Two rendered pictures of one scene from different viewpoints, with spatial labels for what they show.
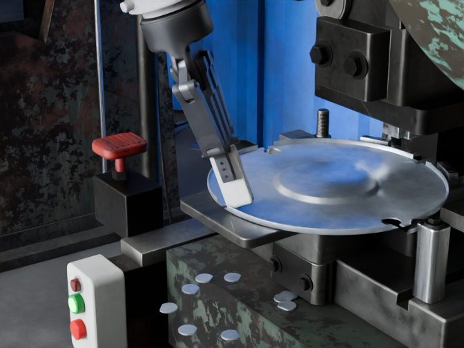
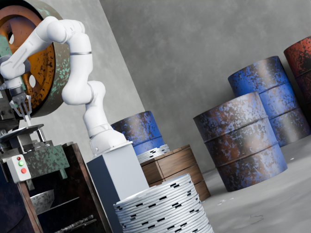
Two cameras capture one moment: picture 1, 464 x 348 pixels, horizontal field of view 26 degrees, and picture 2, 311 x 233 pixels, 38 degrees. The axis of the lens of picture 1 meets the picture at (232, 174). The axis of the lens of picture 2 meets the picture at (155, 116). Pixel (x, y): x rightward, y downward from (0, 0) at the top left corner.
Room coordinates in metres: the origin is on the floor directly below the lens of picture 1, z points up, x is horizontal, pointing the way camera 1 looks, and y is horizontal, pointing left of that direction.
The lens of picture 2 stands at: (1.39, 2.64, 0.30)
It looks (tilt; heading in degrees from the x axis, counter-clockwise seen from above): 6 degrees up; 248
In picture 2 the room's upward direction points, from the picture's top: 23 degrees counter-clockwise
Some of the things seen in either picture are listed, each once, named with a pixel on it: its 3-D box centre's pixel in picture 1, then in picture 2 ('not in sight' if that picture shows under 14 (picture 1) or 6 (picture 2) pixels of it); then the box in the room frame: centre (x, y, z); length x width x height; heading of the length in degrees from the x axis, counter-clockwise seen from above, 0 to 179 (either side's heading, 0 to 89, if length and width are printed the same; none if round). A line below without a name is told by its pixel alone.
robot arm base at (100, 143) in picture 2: not in sight; (107, 138); (0.79, 0.47, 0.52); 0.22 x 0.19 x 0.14; 106
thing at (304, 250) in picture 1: (295, 241); (26, 142); (1.10, -0.08, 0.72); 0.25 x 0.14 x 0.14; 125
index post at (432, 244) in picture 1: (431, 257); (40, 135); (0.98, -0.22, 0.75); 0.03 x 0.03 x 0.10; 35
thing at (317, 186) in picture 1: (326, 181); (17, 135); (1.13, -0.12, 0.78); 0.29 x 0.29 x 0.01
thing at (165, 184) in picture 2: not in sight; (151, 189); (0.88, 1.09, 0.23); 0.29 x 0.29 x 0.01
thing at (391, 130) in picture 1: (400, 119); (2, 133); (1.20, -0.21, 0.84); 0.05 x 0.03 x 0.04; 35
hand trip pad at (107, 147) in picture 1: (121, 165); not in sight; (1.34, 0.16, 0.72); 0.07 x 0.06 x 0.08; 125
